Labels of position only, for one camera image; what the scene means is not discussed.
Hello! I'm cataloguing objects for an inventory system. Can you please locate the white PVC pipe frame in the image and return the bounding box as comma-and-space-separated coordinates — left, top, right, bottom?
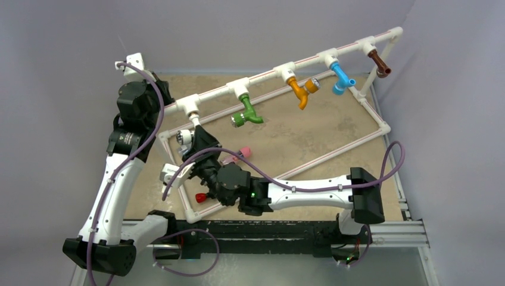
155, 26, 404, 225

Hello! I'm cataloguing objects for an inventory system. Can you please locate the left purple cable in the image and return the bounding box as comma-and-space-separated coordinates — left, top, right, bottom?
86, 61, 166, 286

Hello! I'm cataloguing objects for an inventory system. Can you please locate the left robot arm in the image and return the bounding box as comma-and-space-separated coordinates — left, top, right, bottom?
63, 74, 177, 276

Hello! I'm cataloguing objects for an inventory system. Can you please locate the black aluminium base frame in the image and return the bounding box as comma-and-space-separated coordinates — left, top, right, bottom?
136, 220, 429, 263

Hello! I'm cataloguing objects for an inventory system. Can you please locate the orange faucet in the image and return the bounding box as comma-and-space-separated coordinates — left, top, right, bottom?
286, 76, 320, 110

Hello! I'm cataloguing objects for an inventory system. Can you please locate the green faucet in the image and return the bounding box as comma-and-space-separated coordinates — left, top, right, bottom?
230, 93, 264, 128

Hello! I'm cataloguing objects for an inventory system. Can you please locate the pink faucet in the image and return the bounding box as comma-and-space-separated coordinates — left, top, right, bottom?
220, 147, 252, 165

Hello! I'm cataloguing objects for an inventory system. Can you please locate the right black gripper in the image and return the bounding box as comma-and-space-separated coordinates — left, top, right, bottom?
179, 125, 230, 205

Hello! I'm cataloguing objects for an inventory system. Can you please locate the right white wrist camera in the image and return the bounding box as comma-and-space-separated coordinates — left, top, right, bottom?
160, 163, 195, 188

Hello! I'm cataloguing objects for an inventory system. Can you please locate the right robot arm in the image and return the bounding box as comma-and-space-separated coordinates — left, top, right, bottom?
176, 126, 385, 243

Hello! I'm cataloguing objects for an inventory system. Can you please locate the blue faucet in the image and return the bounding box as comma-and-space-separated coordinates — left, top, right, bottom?
330, 62, 356, 95

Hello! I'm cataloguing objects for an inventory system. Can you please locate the white faucet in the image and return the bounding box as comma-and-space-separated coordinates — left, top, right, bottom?
175, 112, 200, 146

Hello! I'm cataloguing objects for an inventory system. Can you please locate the brown faucet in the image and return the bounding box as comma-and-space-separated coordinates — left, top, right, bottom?
367, 49, 392, 78

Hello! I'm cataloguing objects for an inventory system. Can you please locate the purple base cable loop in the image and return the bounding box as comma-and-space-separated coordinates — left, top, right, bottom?
152, 229, 220, 279

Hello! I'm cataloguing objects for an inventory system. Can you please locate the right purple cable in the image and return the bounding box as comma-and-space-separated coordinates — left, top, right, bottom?
161, 141, 406, 202

